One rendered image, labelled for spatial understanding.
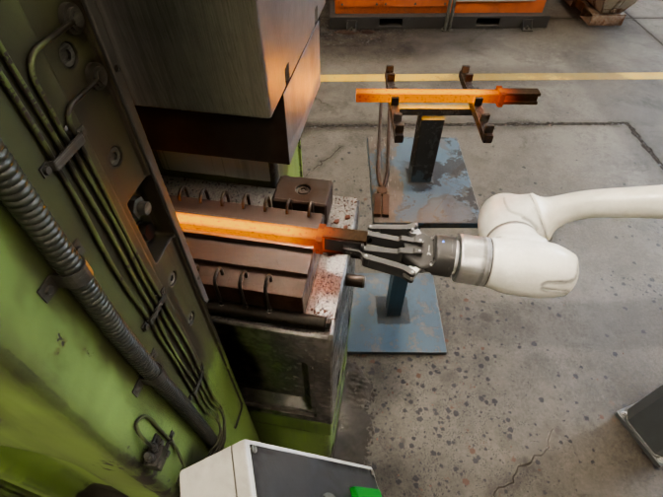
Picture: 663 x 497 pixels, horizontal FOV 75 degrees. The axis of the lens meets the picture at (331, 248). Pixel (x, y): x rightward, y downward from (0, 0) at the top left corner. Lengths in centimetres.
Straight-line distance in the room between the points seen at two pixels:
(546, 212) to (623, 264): 157
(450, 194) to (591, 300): 113
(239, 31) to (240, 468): 38
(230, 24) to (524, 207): 67
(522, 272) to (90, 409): 65
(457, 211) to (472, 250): 48
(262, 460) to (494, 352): 156
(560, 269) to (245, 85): 60
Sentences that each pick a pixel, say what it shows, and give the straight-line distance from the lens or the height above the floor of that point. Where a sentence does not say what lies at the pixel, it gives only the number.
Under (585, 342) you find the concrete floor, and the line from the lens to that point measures 211.
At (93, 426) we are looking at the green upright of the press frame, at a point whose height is 116.
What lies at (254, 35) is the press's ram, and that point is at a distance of 42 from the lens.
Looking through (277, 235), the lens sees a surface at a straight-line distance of 81.
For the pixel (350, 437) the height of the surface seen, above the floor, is 0.
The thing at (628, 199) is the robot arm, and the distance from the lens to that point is 92.
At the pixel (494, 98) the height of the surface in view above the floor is 103.
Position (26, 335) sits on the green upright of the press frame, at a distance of 42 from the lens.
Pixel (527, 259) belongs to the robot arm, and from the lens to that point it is 80.
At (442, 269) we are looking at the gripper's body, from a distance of 79.
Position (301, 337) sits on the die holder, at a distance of 81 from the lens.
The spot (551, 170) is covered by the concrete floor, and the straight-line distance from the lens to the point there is 286.
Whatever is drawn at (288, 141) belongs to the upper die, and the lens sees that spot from 53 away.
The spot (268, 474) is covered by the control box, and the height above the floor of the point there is 118.
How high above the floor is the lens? 161
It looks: 49 degrees down
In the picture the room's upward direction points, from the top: straight up
